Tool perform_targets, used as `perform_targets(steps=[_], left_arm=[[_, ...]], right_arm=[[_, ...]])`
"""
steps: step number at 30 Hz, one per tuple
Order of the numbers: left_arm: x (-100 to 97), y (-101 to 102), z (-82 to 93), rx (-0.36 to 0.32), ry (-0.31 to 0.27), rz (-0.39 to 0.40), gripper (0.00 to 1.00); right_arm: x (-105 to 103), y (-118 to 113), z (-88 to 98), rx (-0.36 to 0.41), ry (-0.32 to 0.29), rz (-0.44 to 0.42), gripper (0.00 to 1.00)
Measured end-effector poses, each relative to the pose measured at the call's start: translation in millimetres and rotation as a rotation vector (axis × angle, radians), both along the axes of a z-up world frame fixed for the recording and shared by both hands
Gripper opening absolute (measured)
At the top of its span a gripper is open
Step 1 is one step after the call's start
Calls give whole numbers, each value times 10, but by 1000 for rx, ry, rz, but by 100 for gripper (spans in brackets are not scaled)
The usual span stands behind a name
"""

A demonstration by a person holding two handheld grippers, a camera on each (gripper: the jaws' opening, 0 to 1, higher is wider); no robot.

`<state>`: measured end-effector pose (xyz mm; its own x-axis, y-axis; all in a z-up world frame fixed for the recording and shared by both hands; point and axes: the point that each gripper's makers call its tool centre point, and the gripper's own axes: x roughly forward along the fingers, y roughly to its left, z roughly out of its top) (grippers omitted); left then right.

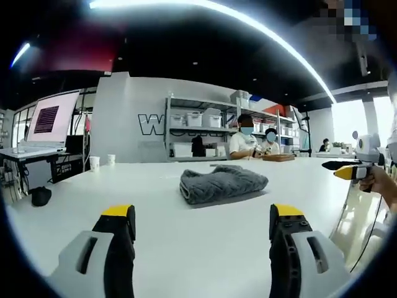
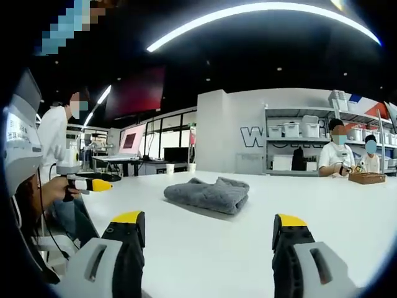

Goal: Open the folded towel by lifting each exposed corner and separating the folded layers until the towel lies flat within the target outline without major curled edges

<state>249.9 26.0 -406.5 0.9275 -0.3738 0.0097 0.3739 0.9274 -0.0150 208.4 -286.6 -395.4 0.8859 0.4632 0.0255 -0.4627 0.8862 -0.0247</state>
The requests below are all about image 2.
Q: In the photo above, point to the grey towel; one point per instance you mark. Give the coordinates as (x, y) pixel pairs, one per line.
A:
(207, 195)

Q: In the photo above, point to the person's left hand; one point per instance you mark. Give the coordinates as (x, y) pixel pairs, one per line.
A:
(60, 190)

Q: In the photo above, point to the person's blue jeans leg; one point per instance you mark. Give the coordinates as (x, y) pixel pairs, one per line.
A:
(76, 217)

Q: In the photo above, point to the white grey worn device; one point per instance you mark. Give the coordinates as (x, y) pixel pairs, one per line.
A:
(21, 136)

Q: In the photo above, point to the pink screen laptop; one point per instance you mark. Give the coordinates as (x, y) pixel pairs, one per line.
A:
(131, 141)

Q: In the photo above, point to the white paper cup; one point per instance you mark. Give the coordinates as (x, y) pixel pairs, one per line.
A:
(170, 169)
(192, 168)

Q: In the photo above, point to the black monitor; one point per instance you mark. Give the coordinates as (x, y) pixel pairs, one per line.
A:
(175, 154)

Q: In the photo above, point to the brown wooden tray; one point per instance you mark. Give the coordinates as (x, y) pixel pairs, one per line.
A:
(367, 178)

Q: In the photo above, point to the black bag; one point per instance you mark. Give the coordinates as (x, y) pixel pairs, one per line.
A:
(298, 159)

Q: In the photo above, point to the white storage bin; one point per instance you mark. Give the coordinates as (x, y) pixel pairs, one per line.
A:
(291, 129)
(310, 126)
(274, 131)

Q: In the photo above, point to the metal storage shelf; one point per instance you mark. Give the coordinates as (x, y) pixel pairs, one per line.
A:
(297, 109)

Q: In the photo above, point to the long curved ceiling light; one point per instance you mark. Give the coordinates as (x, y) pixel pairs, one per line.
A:
(248, 18)

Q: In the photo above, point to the red wall screen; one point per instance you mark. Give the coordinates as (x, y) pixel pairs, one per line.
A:
(136, 93)

